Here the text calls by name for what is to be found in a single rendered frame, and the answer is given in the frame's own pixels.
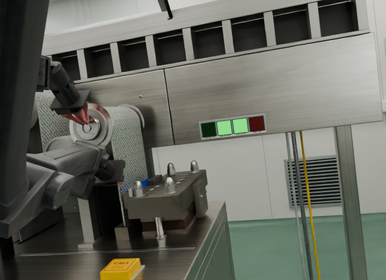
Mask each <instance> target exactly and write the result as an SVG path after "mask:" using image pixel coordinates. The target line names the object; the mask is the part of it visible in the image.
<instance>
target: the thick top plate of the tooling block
mask: <svg viewBox="0 0 386 280"><path fill-rule="evenodd" d="M190 172H191V171H181V172H176V174H174V175H167V174H165V175H164V176H163V179H162V180H161V181H159V182H157V183H156V184H155V185H149V186H146V187H145V188H144V192H145V196H142V197H129V198H127V199H126V204H127V209H128V216H129V219H137V218H155V217H173V216H181V215H182V214H183V213H184V212H185V211H186V209H187V208H188V207H189V206H190V205H191V204H192V202H193V201H194V191H193V184H194V183H195V182H196V181H197V180H198V179H203V178H204V181H205V186H207V184H208V183H207V174H206V169H205V170H199V172H195V173H190ZM169 177H170V178H172V179H173V182H174V185H175V187H176V191H177V192H176V193H173V194H164V192H165V191H164V186H165V180H166V179H167V178H169Z"/></svg>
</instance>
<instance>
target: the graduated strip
mask: <svg viewBox="0 0 386 280"><path fill-rule="evenodd" d="M196 247H197V246H188V247H159V248H130V249H114V250H85V251H56V252H27V253H23V254H21V255H20V256H31V255H62V254H94V253H110V252H141V251H173V250H195V249H196Z"/></svg>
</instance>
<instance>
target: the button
mask: <svg viewBox="0 0 386 280"><path fill-rule="evenodd" d="M140 267H141V264H140V259H139V258H133V259H113V260H112V261H111V262H110V263H109V264H108V265H107V266H106V267H105V268H104V269H103V270H102V271H101V272H100V276H101V280H131V278H132V277H133V276H134V275H135V273H136V272H137V271H138V270H139V269H140Z"/></svg>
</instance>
